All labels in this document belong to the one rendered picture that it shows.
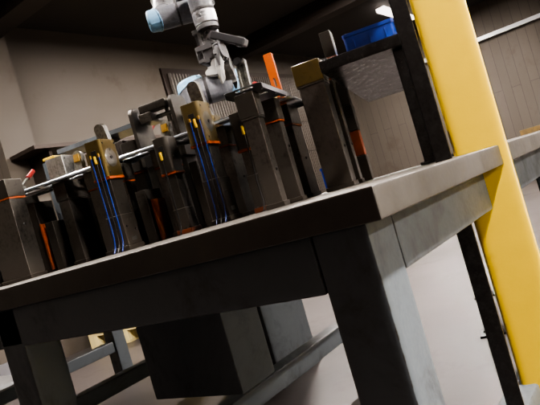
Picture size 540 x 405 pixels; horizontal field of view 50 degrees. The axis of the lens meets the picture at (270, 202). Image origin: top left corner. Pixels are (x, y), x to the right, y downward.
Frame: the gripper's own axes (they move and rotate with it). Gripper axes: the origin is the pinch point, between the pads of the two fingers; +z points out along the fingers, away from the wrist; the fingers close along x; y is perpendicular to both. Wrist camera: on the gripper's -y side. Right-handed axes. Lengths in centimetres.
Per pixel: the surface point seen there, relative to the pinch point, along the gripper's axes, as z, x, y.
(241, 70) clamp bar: -6.9, -15.7, 0.2
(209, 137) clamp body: 17.3, 23.6, 2.9
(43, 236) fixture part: 28, 6, 80
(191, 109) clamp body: 8.7, 24.9, 5.1
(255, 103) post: 16.1, 40.2, -17.6
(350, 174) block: 39, 16, -30
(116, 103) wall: -110, -361, 242
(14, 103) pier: -105, -231, 261
